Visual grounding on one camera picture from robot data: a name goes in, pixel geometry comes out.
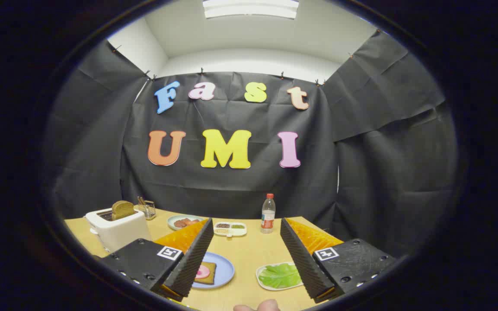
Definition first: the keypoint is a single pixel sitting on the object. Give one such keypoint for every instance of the green lettuce leaf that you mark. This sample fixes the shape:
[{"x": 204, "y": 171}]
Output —
[{"x": 280, "y": 275}]

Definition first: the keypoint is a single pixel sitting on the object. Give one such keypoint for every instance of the clear plastic water bottle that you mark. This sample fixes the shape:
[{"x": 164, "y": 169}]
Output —
[{"x": 268, "y": 216}]

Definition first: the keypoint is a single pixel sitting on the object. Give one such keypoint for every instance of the white divided condiment tray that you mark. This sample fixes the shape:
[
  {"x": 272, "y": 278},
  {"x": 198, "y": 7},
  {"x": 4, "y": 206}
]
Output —
[{"x": 230, "y": 229}]

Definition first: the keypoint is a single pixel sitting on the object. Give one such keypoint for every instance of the brown bread slice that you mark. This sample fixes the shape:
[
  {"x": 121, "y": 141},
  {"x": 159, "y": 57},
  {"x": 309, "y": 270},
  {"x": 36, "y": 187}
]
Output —
[{"x": 212, "y": 273}]

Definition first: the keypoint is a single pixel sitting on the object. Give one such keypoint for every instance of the brown meat slices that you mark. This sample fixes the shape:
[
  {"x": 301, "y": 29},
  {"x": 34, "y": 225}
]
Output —
[{"x": 180, "y": 223}]

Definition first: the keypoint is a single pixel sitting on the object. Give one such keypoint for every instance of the ceiling light panel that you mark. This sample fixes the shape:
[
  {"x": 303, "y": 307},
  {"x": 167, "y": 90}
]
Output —
[{"x": 251, "y": 8}]

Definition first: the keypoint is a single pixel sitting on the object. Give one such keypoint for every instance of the pale green round plate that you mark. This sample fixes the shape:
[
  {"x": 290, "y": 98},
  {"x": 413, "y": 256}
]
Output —
[{"x": 173, "y": 221}]

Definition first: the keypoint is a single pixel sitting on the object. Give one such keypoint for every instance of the white square plate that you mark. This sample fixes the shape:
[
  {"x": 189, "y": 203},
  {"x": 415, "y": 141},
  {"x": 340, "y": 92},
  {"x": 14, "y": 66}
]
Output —
[{"x": 261, "y": 280}]

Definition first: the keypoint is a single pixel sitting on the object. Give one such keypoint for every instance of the white toaster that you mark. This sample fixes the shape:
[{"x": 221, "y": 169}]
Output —
[{"x": 119, "y": 231}]

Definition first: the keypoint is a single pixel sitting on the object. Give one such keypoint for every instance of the pink ham slice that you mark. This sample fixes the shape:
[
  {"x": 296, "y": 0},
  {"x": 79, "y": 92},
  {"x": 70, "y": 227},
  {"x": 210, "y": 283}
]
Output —
[{"x": 202, "y": 272}]

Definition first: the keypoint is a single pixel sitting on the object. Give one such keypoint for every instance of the blue round plate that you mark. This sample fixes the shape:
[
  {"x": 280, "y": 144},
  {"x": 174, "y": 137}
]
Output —
[{"x": 224, "y": 270}]

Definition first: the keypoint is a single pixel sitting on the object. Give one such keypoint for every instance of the black backdrop cloth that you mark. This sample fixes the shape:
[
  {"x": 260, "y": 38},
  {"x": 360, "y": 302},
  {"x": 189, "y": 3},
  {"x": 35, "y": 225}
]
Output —
[{"x": 231, "y": 185}]

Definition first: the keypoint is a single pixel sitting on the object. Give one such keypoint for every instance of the red tomato slice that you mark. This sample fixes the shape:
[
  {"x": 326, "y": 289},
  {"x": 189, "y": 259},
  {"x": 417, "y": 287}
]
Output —
[{"x": 193, "y": 222}]

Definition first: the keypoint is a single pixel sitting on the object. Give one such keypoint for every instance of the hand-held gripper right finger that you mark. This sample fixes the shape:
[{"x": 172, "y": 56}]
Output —
[{"x": 303, "y": 263}]

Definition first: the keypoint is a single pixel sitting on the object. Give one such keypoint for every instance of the brown toast slice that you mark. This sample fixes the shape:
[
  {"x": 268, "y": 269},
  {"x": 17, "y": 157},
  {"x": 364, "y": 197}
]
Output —
[{"x": 122, "y": 210}]

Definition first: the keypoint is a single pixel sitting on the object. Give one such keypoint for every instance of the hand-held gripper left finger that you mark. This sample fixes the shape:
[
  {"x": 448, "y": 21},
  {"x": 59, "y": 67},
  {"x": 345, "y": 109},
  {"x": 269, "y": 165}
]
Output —
[{"x": 188, "y": 268}]

